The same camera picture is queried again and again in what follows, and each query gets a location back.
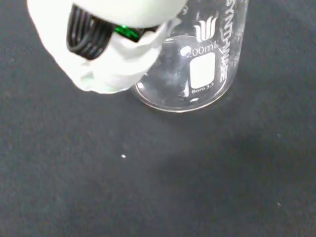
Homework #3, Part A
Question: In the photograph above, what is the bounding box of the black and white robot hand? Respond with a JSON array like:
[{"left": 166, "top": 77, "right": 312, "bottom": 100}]
[{"left": 26, "top": 0, "right": 190, "bottom": 94}]

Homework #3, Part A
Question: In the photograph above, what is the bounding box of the black bench cloth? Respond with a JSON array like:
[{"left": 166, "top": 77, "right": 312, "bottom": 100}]
[{"left": 0, "top": 0, "right": 316, "bottom": 237}]

